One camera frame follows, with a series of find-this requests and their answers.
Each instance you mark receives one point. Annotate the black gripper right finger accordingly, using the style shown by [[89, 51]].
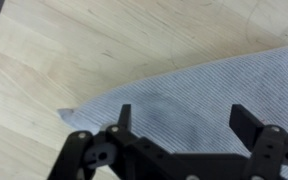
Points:
[[267, 146]]

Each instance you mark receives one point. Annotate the grey towel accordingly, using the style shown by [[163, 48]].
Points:
[[200, 100]]

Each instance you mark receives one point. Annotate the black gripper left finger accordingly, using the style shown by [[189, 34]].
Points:
[[80, 153]]

